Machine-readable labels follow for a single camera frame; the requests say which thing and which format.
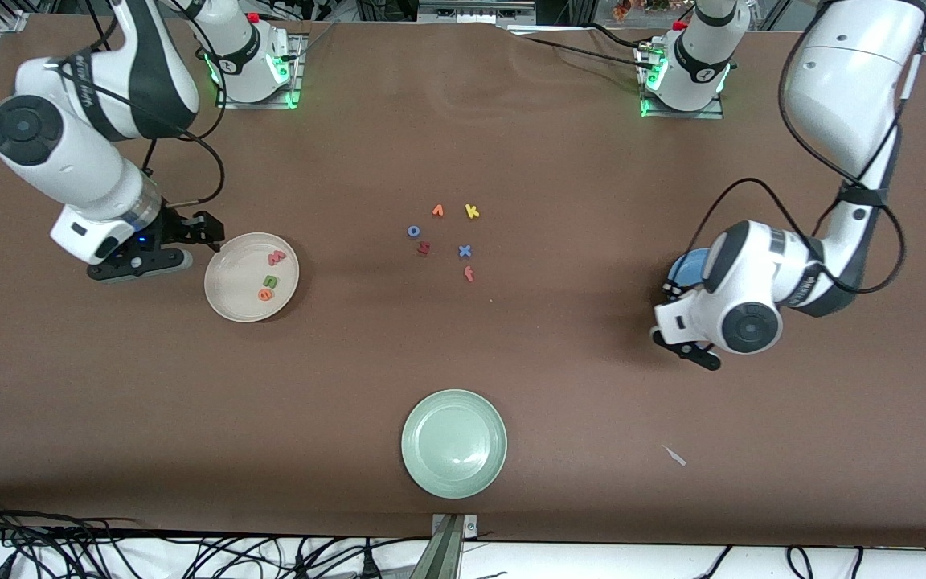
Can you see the blue round plate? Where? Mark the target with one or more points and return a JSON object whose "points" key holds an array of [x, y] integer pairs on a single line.
{"points": [[692, 265]]}

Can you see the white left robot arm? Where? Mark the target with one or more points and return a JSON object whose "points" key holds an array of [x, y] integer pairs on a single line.
{"points": [[841, 72]]}

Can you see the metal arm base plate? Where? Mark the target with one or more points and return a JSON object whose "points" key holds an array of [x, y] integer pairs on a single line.
{"points": [[296, 88], [716, 112]]}

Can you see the dark red foam letter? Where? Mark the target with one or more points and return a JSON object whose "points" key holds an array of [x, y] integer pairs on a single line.
{"points": [[424, 248]]}

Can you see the pale green round plate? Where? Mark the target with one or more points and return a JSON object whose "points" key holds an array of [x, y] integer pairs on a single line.
{"points": [[454, 444]]}

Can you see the brown table cover sheet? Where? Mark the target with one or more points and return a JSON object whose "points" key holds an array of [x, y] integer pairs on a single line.
{"points": [[109, 402]]}

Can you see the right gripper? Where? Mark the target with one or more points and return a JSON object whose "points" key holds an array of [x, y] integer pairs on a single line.
{"points": [[176, 228]]}

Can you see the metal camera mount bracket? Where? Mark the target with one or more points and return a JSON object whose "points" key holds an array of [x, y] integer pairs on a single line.
{"points": [[447, 555]]}

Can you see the grey equipment box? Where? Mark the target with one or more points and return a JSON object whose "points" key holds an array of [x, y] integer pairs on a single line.
{"points": [[471, 10]]}

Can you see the yellow foam letter k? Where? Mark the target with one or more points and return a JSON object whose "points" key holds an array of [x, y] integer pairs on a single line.
{"points": [[471, 211]]}

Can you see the beige round plate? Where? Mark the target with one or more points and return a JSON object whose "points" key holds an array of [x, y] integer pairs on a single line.
{"points": [[238, 281]]}

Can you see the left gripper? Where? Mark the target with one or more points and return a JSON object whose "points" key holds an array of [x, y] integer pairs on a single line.
{"points": [[669, 293]]}

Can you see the small white paper scrap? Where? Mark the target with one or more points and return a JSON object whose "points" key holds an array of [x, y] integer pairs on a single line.
{"points": [[676, 457]]}

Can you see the pink foam letter w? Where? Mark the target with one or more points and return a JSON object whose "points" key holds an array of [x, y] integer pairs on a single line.
{"points": [[276, 259]]}

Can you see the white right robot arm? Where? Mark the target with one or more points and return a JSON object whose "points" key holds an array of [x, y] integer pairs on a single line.
{"points": [[69, 161]]}

